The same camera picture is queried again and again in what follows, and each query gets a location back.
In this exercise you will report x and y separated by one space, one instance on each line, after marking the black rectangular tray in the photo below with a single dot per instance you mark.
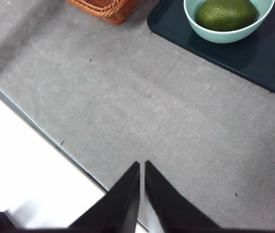
261 60

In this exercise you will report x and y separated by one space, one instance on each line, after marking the brown wicker basket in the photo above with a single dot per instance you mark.
108 9

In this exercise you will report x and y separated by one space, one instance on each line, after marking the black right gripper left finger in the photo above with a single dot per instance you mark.
118 208

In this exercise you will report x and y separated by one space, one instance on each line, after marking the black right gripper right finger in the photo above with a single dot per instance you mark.
168 208

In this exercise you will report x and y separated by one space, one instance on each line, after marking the teal ceramic bowl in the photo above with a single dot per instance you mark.
224 36

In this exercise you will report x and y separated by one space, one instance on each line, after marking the green avocado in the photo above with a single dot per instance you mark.
227 14

